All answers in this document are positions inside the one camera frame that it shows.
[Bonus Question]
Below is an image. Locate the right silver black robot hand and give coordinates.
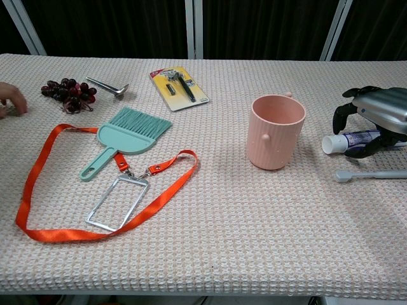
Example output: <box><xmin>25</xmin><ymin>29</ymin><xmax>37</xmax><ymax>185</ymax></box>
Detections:
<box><xmin>332</xmin><ymin>85</ymin><xmax>407</xmax><ymax>159</ymax></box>

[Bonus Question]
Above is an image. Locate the person's bare hand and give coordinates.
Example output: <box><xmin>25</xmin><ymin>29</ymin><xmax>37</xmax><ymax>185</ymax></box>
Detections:
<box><xmin>0</xmin><ymin>81</ymin><xmax>29</xmax><ymax>120</ymax></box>

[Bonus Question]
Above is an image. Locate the pink mug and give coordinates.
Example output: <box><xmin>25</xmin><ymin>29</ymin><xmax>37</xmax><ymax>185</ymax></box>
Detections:
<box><xmin>246</xmin><ymin>91</ymin><xmax>307</xmax><ymax>172</ymax></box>

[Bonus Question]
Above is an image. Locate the teal hand brush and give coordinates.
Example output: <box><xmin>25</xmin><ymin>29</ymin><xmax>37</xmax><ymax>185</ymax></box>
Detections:
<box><xmin>79</xmin><ymin>106</ymin><xmax>173</xmax><ymax>182</ymax></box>

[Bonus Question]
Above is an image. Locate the dark red grape bunch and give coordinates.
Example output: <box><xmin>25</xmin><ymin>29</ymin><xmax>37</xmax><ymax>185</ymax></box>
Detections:
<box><xmin>40</xmin><ymin>78</ymin><xmax>97</xmax><ymax>114</ymax></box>

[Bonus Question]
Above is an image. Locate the black pleated curtain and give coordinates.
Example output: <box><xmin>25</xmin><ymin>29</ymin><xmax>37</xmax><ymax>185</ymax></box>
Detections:
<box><xmin>22</xmin><ymin>0</ymin><xmax>188</xmax><ymax>60</ymax></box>
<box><xmin>202</xmin><ymin>0</ymin><xmax>340</xmax><ymax>61</ymax></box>
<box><xmin>332</xmin><ymin>0</ymin><xmax>407</xmax><ymax>62</ymax></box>
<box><xmin>0</xmin><ymin>0</ymin><xmax>32</xmax><ymax>55</ymax></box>

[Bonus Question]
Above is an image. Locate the small white spoon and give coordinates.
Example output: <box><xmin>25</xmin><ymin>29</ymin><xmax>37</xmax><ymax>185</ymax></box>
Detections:
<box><xmin>334</xmin><ymin>170</ymin><xmax>407</xmax><ymax>184</ymax></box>

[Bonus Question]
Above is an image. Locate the silver metal tool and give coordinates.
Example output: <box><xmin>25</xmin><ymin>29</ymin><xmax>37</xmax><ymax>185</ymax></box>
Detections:
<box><xmin>85</xmin><ymin>76</ymin><xmax>130</xmax><ymax>98</ymax></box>

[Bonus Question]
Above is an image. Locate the clear badge holder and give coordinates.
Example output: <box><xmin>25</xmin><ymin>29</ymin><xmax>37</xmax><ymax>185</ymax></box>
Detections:
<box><xmin>85</xmin><ymin>174</ymin><xmax>150</xmax><ymax>232</ymax></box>

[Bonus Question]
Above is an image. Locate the yellow razor blister pack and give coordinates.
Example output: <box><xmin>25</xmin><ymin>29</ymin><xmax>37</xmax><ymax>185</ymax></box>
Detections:
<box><xmin>149</xmin><ymin>66</ymin><xmax>210</xmax><ymax>112</ymax></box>

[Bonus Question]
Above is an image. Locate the beige waffle tablecloth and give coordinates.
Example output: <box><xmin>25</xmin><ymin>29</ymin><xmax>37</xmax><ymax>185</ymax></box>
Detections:
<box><xmin>0</xmin><ymin>53</ymin><xmax>407</xmax><ymax>301</ymax></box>

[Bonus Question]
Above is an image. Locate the grey metal frame post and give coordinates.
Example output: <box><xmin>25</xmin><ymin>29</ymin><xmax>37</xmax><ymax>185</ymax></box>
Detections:
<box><xmin>0</xmin><ymin>0</ymin><xmax>47</xmax><ymax>55</ymax></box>
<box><xmin>184</xmin><ymin>0</ymin><xmax>204</xmax><ymax>60</ymax></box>
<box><xmin>320</xmin><ymin>0</ymin><xmax>354</xmax><ymax>62</ymax></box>

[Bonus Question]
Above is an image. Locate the orange lanyard strap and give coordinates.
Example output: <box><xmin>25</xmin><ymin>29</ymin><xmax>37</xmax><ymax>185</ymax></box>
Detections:
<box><xmin>15</xmin><ymin>123</ymin><xmax>198</xmax><ymax>244</ymax></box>

